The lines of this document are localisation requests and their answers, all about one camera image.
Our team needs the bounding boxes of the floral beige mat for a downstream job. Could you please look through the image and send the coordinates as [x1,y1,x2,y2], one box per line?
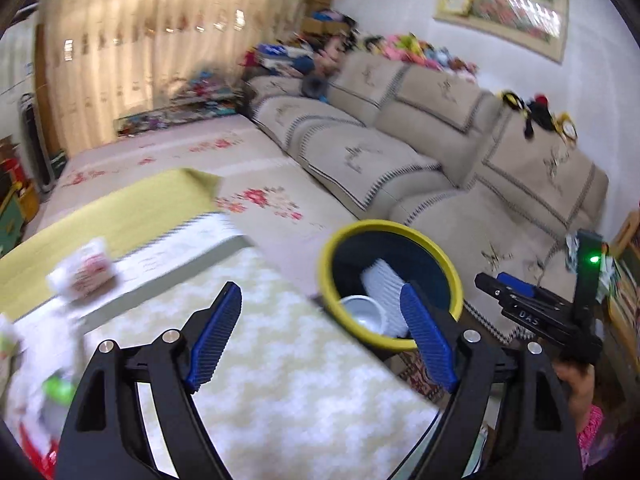
[37,115,396,311]

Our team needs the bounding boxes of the yellow box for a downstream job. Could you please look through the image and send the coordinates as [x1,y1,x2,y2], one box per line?
[17,185,41,221]

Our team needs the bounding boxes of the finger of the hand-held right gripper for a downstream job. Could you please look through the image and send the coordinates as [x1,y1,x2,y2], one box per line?
[496,271,543,298]
[474,272,516,311]

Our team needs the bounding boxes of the pile of books and toys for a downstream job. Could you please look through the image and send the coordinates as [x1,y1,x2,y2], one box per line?
[170,67,241,113]

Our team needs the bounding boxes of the beige embroidered curtain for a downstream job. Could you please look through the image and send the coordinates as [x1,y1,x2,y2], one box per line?
[160,0,326,126]
[37,0,171,156]

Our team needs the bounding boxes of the stack of cardboard boxes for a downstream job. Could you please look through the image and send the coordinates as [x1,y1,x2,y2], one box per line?
[302,0,346,36]

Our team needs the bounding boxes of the red container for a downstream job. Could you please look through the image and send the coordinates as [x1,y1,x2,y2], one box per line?
[0,157,26,181]

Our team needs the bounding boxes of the beige sofa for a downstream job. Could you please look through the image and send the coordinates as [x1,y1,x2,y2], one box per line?
[245,52,611,341]

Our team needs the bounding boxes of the white paper cup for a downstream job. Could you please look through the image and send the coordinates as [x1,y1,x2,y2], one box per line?
[339,295,388,336]

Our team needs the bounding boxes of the pile of plush toys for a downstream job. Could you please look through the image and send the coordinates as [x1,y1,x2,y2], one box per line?
[240,32,481,81]

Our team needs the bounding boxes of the patterned red rug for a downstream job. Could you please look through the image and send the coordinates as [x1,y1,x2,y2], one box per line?
[395,350,461,406]

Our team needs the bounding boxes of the pink floral clothing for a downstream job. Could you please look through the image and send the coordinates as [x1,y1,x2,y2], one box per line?
[575,402,621,466]

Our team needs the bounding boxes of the wooden shelf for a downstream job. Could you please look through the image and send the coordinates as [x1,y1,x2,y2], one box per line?
[607,210,640,361]

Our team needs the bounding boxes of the dark round cushion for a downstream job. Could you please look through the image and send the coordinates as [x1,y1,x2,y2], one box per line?
[300,75,331,98]

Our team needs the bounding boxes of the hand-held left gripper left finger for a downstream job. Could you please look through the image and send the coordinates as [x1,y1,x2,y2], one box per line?
[55,281,243,480]

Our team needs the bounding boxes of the black yellow plush toy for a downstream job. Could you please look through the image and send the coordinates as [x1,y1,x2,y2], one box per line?
[500,89,578,143]

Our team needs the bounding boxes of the person's right hand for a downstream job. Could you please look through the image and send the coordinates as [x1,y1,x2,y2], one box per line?
[554,359,597,428]

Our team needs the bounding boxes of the black tower fan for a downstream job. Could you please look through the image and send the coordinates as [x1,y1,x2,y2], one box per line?
[20,94,56,193]

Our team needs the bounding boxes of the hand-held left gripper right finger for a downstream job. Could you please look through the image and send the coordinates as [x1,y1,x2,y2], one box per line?
[398,282,583,480]

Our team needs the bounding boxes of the yellow rimmed dark trash bin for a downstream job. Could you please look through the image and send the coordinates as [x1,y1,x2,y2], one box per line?
[319,219,465,352]

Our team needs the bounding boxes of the framed flower landscape picture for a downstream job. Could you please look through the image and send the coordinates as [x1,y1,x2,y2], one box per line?
[434,0,571,65]

